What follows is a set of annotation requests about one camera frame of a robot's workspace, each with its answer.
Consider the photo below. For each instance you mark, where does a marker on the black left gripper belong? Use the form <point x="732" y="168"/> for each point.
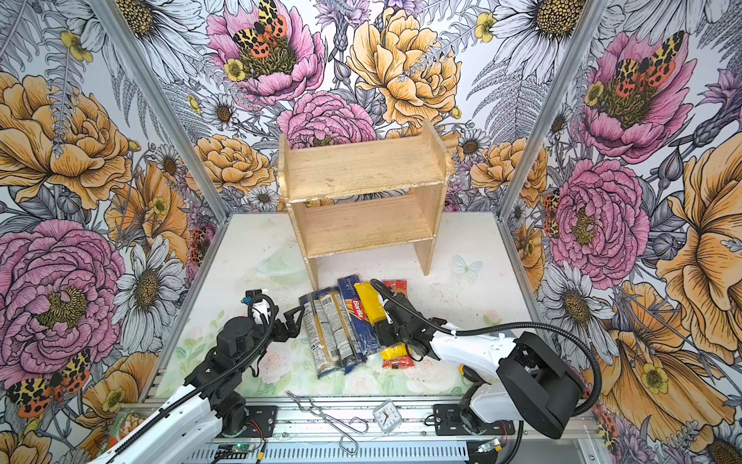
<point x="282" y="335"/>

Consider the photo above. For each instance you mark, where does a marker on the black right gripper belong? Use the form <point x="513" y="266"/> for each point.
<point x="383" y="329"/>

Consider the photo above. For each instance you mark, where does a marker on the red spaghetti bag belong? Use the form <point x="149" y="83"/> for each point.
<point x="395" y="354"/>

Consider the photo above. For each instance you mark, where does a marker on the yellow spaghetti bag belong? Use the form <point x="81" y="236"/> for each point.
<point x="375" y="312"/>

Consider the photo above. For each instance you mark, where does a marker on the blue Barilla spaghetti box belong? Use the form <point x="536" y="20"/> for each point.
<point x="365" y="334"/>

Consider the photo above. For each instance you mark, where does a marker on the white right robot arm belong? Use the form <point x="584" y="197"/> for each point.
<point x="515" y="374"/>

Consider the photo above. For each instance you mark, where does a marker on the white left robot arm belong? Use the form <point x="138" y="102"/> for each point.
<point x="208" y="404"/>

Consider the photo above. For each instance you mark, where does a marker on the wooden two-tier shelf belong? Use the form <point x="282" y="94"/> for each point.
<point x="360" y="196"/>

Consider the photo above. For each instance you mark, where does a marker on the Ankara spaghetti bag right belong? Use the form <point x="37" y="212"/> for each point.
<point x="342" y="329"/>

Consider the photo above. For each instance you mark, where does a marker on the ankara spaghetti bag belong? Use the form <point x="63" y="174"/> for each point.
<point x="319" y="333"/>
<point x="342" y="329"/>

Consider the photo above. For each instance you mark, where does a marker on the Ankara spaghetti bag left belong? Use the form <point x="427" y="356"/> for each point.
<point x="319" y="333"/>

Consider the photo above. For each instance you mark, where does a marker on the small white clock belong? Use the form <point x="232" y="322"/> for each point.
<point x="387" y="417"/>

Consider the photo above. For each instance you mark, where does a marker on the orange instant noodle packet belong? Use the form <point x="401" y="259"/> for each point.
<point x="124" y="425"/>

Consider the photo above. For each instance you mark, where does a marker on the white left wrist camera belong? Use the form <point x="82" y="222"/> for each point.
<point x="258" y="309"/>

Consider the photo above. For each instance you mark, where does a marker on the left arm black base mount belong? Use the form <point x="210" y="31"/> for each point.
<point x="250" y="422"/>

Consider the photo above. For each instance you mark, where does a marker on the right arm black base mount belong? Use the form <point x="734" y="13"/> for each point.
<point x="452" y="420"/>

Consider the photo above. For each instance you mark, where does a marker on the metal wire tongs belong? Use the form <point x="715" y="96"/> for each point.
<point x="347" y="429"/>

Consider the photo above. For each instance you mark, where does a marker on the white slotted cable duct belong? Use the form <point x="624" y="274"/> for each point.
<point x="320" y="452"/>

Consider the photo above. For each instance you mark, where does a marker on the aluminium corner post left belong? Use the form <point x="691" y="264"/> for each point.
<point x="114" y="24"/>

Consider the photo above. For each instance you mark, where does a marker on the aluminium corner post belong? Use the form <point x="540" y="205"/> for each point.
<point x="114" y="24"/>
<point x="585" y="31"/>

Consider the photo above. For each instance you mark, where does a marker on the aluminium corner post right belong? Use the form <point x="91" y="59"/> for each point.
<point x="585" y="31"/>

